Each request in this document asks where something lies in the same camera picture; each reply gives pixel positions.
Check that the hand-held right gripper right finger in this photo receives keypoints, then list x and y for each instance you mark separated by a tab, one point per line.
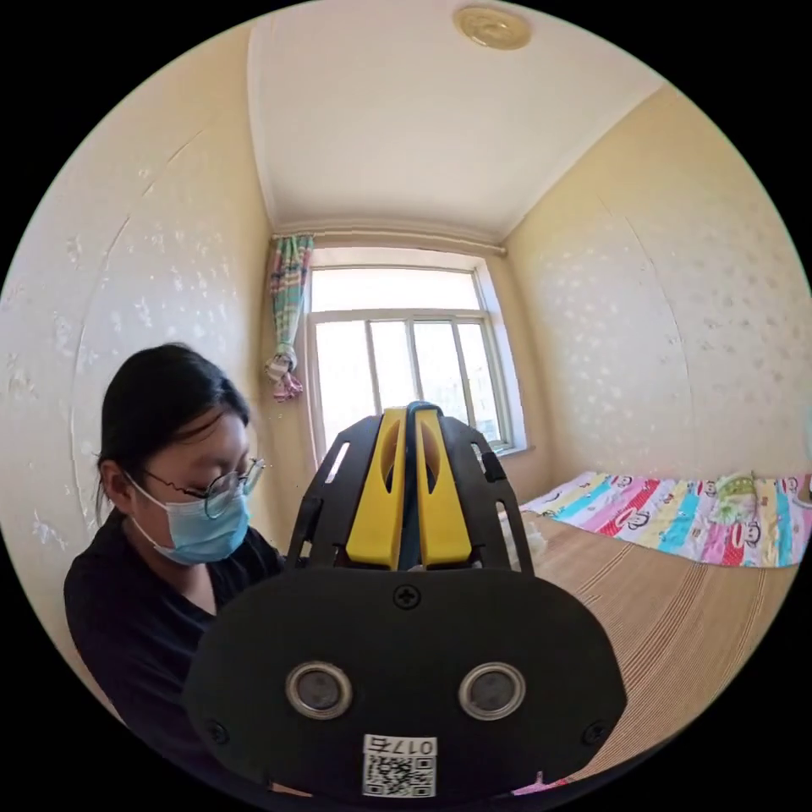
444	514

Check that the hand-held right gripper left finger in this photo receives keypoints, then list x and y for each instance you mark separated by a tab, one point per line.
374	507

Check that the checked pastel curtain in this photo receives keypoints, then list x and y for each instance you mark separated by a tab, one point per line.
288	298

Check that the bed with woven mat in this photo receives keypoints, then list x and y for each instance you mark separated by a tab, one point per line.
666	622

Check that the person's body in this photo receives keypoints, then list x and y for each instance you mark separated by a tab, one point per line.
139	609

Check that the green printed pillow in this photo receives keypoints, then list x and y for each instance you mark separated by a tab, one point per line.
736	495

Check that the round ceiling lamp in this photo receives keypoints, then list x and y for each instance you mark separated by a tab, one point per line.
491	26

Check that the window with white frame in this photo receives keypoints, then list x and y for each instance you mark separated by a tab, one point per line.
406	361

